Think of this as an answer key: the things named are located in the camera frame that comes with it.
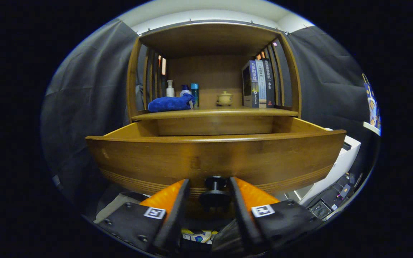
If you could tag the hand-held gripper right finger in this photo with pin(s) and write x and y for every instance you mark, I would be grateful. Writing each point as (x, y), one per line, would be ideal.
(242, 215)

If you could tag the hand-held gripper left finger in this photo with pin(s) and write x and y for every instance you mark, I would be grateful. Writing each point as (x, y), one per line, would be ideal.
(176, 215)

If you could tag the wooden drawer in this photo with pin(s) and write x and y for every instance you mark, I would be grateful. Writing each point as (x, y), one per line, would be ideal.
(192, 157)

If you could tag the wooden countertop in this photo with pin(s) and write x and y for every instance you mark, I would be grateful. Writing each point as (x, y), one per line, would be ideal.
(221, 111)

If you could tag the wooden cabinet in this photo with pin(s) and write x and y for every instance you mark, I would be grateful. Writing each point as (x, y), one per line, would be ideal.
(210, 75)

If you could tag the person's grey trousers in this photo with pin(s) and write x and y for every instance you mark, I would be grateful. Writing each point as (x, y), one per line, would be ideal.
(226, 236)

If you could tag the person's patterned shoe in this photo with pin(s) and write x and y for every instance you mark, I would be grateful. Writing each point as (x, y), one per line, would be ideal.
(197, 236)

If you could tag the black floor equipment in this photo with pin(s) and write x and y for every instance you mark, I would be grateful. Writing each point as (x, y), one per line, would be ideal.
(330, 199)

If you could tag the white storage box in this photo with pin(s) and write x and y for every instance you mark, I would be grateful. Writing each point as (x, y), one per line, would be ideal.
(339, 168)

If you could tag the blue towel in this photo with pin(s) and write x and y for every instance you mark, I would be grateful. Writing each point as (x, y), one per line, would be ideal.
(169, 104)

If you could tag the beige lidded teacup with saucer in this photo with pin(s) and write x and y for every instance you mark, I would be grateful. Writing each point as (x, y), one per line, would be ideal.
(224, 98)

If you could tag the white bottle with blue cap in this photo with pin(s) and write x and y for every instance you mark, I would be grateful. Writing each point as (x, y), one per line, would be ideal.
(185, 92)

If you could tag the teal bottle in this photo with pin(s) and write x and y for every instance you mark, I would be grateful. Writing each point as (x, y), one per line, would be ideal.
(194, 93)

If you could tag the white pump bottle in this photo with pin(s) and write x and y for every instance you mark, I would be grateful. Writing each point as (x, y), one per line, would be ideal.
(170, 91)

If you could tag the light blue spine book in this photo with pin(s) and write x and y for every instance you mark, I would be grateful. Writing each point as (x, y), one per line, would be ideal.
(261, 84)

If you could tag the white shelf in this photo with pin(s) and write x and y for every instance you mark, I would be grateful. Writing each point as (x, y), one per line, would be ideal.
(371, 128)

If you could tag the blue patterned gift bag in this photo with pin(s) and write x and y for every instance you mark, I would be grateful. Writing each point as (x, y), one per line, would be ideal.
(371, 104)

